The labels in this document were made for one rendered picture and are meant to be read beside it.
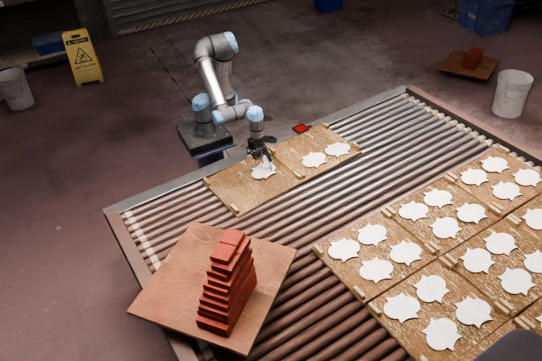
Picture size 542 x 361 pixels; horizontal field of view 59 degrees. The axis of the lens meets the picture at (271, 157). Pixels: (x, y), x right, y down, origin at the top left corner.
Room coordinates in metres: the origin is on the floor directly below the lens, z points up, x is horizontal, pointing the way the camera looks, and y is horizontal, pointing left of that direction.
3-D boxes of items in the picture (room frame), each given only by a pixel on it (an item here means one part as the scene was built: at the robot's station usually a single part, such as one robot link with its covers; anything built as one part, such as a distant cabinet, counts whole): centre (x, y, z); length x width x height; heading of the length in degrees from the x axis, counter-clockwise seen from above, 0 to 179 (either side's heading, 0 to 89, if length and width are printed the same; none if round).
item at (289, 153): (2.14, -0.24, 0.93); 0.41 x 0.35 x 0.02; 122
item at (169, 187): (2.28, -0.04, 0.89); 2.08 x 0.08 x 0.06; 119
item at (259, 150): (1.96, 0.07, 1.13); 0.09 x 0.08 x 0.12; 129
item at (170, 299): (1.21, 0.25, 1.03); 0.50 x 0.50 x 0.02; 65
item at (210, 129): (2.42, 0.38, 0.99); 0.15 x 0.15 x 0.10
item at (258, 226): (1.83, -0.30, 0.90); 1.95 x 0.05 x 0.05; 119
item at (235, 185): (1.92, 0.11, 0.93); 0.41 x 0.35 x 0.02; 124
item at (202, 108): (2.41, 0.37, 1.11); 0.13 x 0.12 x 0.14; 111
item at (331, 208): (1.74, -0.35, 0.90); 1.95 x 0.05 x 0.05; 119
